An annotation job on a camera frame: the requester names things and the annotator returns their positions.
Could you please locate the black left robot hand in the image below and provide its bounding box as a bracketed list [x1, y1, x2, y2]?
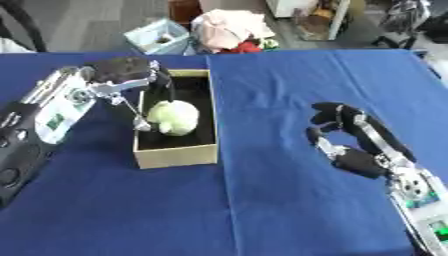
[84, 56, 175, 132]

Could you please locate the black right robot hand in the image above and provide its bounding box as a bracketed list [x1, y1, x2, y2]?
[304, 101, 419, 180]

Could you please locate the pale green soft toy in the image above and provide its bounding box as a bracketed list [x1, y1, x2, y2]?
[145, 99, 202, 137]

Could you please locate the tan cardboard box black inside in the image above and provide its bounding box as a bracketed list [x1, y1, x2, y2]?
[131, 68, 221, 170]

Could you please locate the brown cardboard box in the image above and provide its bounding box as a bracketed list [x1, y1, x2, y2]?
[166, 0, 205, 26]

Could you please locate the pale blue storage bin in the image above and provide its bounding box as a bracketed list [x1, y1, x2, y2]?
[122, 18, 193, 56]

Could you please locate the pink and white cloth pile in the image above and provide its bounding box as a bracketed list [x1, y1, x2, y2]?
[190, 8, 277, 54]

